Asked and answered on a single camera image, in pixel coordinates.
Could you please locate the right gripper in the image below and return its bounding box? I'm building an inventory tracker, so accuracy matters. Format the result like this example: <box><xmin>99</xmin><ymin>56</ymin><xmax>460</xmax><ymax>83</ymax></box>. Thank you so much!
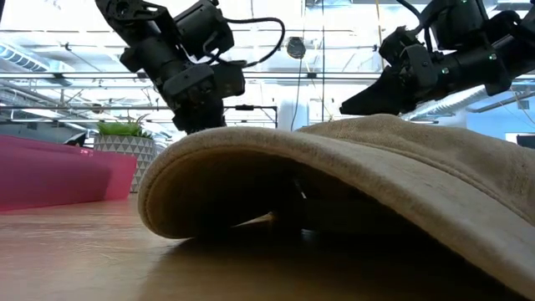
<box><xmin>339</xmin><ymin>41</ymin><xmax>466</xmax><ymax>117</ymax></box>

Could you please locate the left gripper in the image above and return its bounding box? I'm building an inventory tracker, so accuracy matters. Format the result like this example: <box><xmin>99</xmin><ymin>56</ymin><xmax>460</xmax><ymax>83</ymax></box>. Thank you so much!
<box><xmin>160</xmin><ymin>62</ymin><xmax>229</xmax><ymax>135</ymax></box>

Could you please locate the beige baseball cap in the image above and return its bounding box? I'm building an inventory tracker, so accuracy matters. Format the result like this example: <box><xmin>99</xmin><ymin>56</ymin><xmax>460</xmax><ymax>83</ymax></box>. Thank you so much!
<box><xmin>137</xmin><ymin>113</ymin><xmax>535</xmax><ymax>300</ymax></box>

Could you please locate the red plastic tray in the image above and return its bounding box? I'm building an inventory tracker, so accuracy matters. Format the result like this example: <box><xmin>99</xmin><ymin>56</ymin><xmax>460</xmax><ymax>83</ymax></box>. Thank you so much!
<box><xmin>0</xmin><ymin>134</ymin><xmax>138</xmax><ymax>212</ymax></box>

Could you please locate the long ceiling light bar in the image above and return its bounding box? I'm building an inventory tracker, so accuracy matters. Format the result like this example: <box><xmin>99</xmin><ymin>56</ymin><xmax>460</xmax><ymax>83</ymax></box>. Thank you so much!
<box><xmin>0</xmin><ymin>70</ymin><xmax>535</xmax><ymax>81</ymax></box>

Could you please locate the potted green succulent plant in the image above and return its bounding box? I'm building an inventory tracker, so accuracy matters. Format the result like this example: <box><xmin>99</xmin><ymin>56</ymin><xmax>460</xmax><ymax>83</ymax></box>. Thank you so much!
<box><xmin>92</xmin><ymin>115</ymin><xmax>156</xmax><ymax>194</ymax></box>

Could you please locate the dark monitor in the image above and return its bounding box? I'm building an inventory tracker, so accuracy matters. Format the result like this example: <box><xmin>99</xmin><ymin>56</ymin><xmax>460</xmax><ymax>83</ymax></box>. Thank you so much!
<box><xmin>516</xmin><ymin>134</ymin><xmax>535</xmax><ymax>151</ymax></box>

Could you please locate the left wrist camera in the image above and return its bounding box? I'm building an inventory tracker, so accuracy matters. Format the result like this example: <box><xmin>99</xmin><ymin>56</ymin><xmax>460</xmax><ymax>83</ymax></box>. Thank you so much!
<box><xmin>211</xmin><ymin>61</ymin><xmax>247</xmax><ymax>100</ymax></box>

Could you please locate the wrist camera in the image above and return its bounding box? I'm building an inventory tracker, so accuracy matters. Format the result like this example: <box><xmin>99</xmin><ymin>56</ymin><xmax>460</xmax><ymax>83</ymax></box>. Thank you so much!
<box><xmin>211</xmin><ymin>61</ymin><xmax>247</xmax><ymax>100</ymax></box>
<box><xmin>378</xmin><ymin>25</ymin><xmax>420</xmax><ymax>64</ymax></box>

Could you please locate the black background rig frame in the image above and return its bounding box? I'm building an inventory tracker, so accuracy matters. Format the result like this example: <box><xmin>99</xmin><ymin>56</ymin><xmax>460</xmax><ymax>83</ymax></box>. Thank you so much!
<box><xmin>223</xmin><ymin>104</ymin><xmax>279</xmax><ymax>130</ymax></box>

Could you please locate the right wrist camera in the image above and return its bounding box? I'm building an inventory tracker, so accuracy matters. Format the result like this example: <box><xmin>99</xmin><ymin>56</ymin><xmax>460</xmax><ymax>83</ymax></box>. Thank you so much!
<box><xmin>378</xmin><ymin>25</ymin><xmax>420</xmax><ymax>64</ymax></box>

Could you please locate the black hanging cable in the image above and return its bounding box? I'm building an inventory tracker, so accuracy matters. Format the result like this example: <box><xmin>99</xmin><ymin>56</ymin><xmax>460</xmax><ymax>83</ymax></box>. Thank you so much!
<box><xmin>319</xmin><ymin>0</ymin><xmax>327</xmax><ymax>122</ymax></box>

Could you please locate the yellow cable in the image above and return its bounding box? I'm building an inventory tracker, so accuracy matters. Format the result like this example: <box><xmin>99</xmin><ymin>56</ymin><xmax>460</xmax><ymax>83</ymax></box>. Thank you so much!
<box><xmin>374</xmin><ymin>0</ymin><xmax>386</xmax><ymax>38</ymax></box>

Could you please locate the black ceiling cord reel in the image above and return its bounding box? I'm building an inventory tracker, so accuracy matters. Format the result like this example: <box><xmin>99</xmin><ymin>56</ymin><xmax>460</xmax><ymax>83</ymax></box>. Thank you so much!
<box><xmin>285</xmin><ymin>36</ymin><xmax>308</xmax><ymax>60</ymax></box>

